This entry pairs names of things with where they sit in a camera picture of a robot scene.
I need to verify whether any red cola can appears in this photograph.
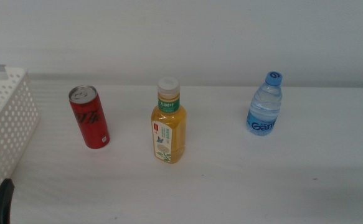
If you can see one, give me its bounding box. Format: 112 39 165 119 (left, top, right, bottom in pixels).
68 85 111 149

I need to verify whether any clear water bottle blue cap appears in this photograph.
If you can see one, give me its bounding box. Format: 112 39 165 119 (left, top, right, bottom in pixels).
246 71 283 137

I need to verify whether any white perforated plastic basket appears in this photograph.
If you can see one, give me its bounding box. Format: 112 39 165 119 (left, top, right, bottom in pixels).
0 67 41 195

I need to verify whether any yellow tea bottle white cap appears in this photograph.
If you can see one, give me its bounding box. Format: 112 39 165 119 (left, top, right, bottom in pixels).
151 76 187 164

